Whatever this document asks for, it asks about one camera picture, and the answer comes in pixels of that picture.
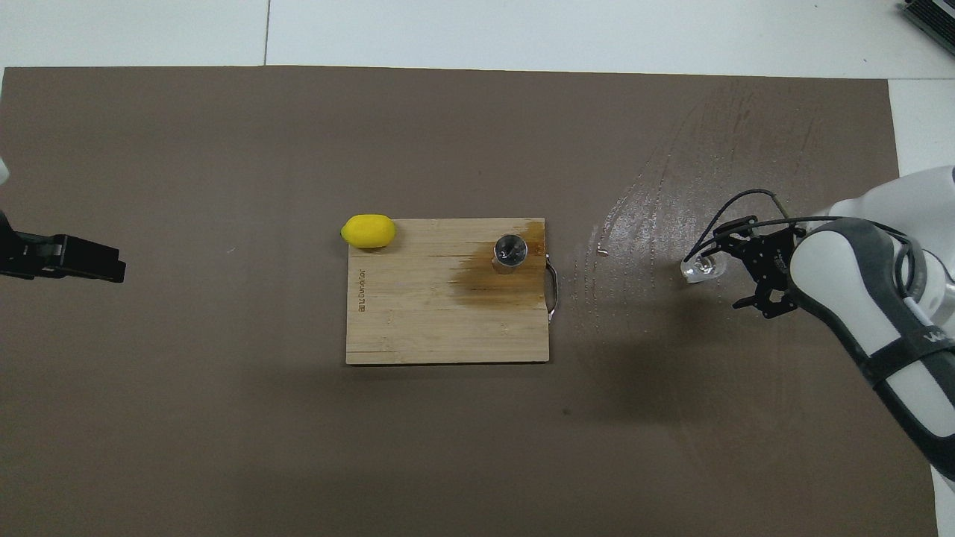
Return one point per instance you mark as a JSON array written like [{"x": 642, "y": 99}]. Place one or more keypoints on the wooden cutting board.
[{"x": 418, "y": 321}]

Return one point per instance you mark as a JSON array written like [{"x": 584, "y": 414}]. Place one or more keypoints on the brown table mat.
[{"x": 448, "y": 447}]

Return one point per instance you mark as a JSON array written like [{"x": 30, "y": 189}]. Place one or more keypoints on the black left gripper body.
[{"x": 19, "y": 257}]

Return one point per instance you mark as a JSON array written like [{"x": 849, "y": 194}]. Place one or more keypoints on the clear plastic cup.
[{"x": 701, "y": 270}]

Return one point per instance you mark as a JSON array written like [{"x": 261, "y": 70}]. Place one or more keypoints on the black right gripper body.
[{"x": 776, "y": 261}]

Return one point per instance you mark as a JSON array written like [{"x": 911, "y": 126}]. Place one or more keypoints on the steel double jigger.
[{"x": 510, "y": 253}]

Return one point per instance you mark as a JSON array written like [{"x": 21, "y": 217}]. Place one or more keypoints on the yellow lemon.
[{"x": 368, "y": 231}]

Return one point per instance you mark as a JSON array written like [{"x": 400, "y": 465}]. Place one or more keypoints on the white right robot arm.
[{"x": 865, "y": 298}]

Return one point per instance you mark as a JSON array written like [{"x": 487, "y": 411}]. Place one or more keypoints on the grey ribbed device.
[{"x": 936, "y": 15}]

